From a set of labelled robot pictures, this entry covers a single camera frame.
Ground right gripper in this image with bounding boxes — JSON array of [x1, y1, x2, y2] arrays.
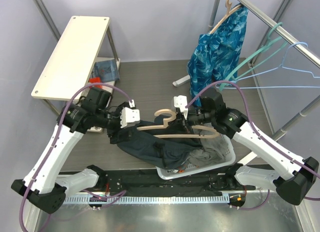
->
[[165, 108, 215, 133]]

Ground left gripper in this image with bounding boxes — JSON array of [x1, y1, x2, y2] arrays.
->
[[95, 102, 132, 143]]

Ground dark navy shorts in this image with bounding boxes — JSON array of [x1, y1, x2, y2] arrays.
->
[[109, 115, 202, 169]]

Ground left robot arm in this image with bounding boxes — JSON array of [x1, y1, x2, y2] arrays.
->
[[11, 87, 129, 214]]

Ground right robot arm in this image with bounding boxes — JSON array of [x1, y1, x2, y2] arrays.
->
[[173, 88, 319, 206]]

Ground blue floral shorts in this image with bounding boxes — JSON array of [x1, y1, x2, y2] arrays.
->
[[186, 6, 248, 98]]

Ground light blue hanger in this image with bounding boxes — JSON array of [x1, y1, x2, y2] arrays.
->
[[231, 41, 320, 89]]

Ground teal plastic hanger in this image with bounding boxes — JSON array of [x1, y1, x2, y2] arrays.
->
[[225, 22, 287, 83]]

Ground beige wooden hanger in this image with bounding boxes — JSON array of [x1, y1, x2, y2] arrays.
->
[[208, 0, 243, 34]]

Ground grey cloth in basket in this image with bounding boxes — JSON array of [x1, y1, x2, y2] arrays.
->
[[187, 136, 228, 167]]

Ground red box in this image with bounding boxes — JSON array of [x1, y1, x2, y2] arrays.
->
[[89, 77, 102, 89]]

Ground white laundry basket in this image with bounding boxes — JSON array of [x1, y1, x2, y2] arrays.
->
[[156, 135, 236, 180]]

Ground blue book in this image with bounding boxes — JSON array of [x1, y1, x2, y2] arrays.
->
[[90, 59, 120, 83]]

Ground patterned white cloth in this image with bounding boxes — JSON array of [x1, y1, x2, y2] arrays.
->
[[167, 166, 186, 174]]

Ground white side shelf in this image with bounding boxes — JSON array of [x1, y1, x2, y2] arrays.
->
[[31, 15, 121, 116]]

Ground metal clothes rack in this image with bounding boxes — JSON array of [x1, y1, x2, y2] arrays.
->
[[172, 0, 320, 165]]

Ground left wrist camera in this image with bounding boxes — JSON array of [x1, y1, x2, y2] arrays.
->
[[120, 99, 141, 128]]

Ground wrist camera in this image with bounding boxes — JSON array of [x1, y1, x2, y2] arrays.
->
[[120, 99, 141, 128], [173, 95, 189, 119]]

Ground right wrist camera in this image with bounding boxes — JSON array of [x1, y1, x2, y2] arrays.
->
[[173, 95, 189, 119]]

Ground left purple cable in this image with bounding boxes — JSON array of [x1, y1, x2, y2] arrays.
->
[[19, 82, 133, 232]]

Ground purple cable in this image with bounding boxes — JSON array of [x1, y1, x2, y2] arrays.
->
[[186, 80, 320, 210], [19, 82, 133, 232]]

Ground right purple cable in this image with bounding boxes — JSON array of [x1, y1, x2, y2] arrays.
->
[[186, 80, 320, 210]]

